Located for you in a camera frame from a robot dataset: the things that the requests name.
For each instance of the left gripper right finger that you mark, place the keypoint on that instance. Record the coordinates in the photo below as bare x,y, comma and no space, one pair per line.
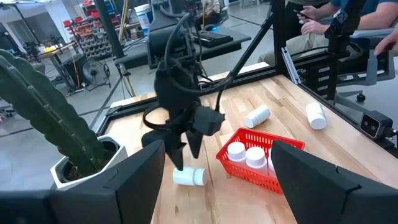
311,193

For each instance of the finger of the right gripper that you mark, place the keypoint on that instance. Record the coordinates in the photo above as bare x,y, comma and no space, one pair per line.
177,152
194,143

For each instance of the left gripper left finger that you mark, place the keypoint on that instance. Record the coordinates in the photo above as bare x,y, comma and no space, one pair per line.
133,193

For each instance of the red plastic basket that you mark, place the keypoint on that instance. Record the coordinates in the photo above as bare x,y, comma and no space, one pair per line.
245,179

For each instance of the cactus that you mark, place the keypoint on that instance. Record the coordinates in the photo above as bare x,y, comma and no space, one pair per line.
46,109

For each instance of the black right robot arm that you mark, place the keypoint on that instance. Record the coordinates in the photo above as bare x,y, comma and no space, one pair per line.
175,84

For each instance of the black side table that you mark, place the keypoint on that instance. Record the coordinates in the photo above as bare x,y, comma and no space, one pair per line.
224,46

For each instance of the black floor fan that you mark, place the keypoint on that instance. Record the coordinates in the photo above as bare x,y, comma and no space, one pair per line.
94,73

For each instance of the black keyboard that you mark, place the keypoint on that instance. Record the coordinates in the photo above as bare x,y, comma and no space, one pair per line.
217,37

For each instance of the shelf with red bins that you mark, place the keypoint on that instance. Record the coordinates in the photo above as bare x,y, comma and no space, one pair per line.
90,37

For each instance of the silver aluminium extrusion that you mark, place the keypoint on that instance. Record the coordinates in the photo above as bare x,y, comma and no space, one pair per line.
290,67

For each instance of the grey office chair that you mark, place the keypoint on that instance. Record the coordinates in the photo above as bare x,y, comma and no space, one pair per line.
371,68

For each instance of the person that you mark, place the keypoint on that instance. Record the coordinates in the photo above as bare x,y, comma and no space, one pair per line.
311,43

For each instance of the black phone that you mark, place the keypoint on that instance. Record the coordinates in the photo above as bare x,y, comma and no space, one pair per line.
300,14

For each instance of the person's hand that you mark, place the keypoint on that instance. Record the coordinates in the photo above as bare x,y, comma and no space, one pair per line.
387,43

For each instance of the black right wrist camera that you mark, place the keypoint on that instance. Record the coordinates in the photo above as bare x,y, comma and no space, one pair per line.
208,120

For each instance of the black table-level camera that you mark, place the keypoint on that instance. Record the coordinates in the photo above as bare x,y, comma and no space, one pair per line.
371,124

